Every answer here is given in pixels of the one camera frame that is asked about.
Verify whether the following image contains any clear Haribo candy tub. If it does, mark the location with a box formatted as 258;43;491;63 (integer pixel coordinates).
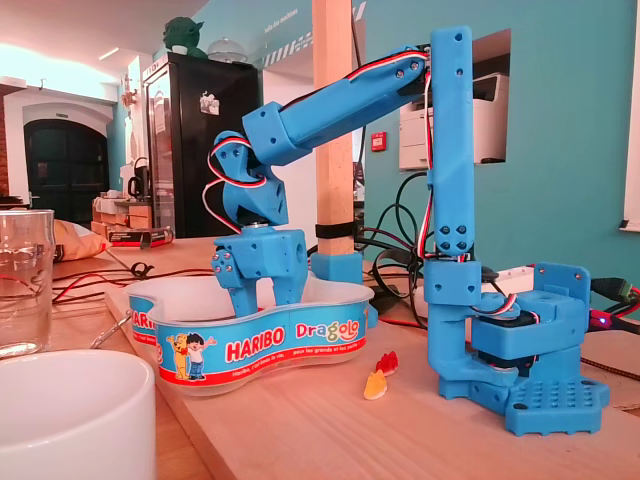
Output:
122;273;380;399

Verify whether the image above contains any red gummy candy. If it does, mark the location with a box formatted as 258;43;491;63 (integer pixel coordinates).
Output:
374;350;400;377

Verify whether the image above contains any black red flat box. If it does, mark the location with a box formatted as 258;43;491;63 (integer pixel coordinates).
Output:
106;225;175;250

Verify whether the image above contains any yellow gummy candy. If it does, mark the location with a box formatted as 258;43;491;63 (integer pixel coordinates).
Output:
362;369;390;401

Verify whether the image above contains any black fridge cabinet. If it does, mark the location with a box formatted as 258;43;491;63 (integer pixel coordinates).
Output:
144;52;264;239

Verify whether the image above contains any black kettle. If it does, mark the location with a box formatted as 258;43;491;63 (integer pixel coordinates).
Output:
127;157;151;201

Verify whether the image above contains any light wooden base board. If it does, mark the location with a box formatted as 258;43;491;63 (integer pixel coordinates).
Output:
104;279;640;480

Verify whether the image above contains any small photo magnet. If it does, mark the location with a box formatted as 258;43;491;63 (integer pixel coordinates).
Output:
199;89;222;116

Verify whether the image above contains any yellow snack bag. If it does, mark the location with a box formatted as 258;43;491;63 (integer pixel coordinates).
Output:
52;218;114;262

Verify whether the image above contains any clear glass dome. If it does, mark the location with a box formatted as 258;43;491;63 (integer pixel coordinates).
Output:
206;37;247;64

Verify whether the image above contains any white ceramic mug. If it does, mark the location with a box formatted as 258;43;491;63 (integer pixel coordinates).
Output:
0;348;158;480

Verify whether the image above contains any dark arched door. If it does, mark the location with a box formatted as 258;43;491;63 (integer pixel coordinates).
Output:
23;118;110;226

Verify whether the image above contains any clear drinking glass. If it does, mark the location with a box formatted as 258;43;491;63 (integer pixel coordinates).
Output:
0;208;56;360

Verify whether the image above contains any white power strip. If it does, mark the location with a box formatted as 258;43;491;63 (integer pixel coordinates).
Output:
482;264;539;289

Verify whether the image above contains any green Yoda figure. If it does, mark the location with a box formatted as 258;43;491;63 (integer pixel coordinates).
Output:
162;16;207;59

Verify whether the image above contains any white office printer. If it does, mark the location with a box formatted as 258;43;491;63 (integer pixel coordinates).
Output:
398;72;511;171

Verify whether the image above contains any blue post mount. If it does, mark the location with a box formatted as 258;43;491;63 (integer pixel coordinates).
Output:
307;249;365;284

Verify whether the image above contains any black strap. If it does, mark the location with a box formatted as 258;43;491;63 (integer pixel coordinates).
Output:
314;223;360;242

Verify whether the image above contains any wooden post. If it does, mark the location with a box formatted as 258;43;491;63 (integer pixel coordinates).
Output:
310;0;366;256

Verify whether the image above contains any thin black cable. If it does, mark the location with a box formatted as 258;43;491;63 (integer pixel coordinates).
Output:
372;172;434;329

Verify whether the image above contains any green cable connector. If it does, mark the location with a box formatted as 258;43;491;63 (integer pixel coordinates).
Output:
589;277;640;304

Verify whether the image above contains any white wall board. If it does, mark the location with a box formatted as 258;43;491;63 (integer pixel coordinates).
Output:
623;29;640;234

